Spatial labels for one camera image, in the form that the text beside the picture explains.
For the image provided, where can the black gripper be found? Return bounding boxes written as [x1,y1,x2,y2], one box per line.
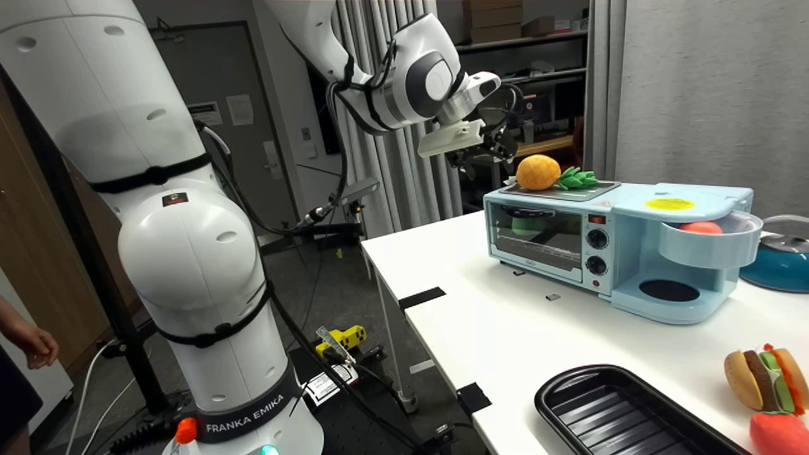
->
[457,72,526,161]

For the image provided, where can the green ball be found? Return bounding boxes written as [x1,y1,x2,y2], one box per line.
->
[505,214,550,240]

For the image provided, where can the orange pineapple plushie green leaves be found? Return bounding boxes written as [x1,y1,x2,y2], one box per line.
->
[512,150,601,193]

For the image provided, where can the light blue toy oven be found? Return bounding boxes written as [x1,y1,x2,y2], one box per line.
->
[481,178,756,329]

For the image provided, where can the red plushie in pan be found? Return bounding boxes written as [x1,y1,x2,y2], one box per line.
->
[678,219,725,236]

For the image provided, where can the grey room door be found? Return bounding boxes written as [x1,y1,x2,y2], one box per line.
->
[148,19,343,229]

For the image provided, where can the burger plushie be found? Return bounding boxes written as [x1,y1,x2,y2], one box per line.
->
[720,341,809,415]

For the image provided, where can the red round plushie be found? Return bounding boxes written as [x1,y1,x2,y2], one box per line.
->
[747,410,809,455]

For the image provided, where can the person right hand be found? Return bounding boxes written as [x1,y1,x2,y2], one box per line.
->
[0,297,62,370]

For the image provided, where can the dark metal shelf unit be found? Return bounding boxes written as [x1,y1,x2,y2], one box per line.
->
[443,0,591,171]

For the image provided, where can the cardboard box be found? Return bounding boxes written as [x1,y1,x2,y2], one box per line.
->
[461,0,526,43]

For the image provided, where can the grey curtain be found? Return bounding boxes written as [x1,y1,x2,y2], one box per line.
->
[332,0,464,236]

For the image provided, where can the yellow round sticker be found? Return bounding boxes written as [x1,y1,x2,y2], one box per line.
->
[645,193,698,214]

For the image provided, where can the black tape strip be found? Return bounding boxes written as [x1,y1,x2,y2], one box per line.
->
[396,286,447,311]
[452,379,496,417]

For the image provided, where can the metal table leg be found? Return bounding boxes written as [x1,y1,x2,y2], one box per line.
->
[367,250,421,415]

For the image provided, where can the light blue round pan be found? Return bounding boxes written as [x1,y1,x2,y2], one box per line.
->
[654,210,766,272]

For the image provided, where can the yellow clamp tool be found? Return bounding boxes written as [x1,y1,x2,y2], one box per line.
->
[313,322,370,367]

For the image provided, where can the black ribbed tray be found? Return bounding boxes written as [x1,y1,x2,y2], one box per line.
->
[534,360,753,455]

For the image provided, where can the dark teal pot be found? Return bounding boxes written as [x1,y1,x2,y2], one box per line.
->
[739,211,809,295]

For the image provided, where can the black stand pole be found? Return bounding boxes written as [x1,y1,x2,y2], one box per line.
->
[0,65,172,415]

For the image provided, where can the orange capped squeeze bottle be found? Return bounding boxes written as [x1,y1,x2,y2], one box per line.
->
[161,415,204,455]

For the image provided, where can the person black clothing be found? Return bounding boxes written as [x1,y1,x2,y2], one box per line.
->
[0,348,41,455]

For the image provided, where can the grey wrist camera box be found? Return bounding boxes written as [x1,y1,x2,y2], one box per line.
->
[414,115,491,158]

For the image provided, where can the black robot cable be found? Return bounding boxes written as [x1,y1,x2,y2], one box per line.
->
[198,41,406,254]

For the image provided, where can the white floor cable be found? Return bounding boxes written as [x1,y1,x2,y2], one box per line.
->
[60,336,142,455]

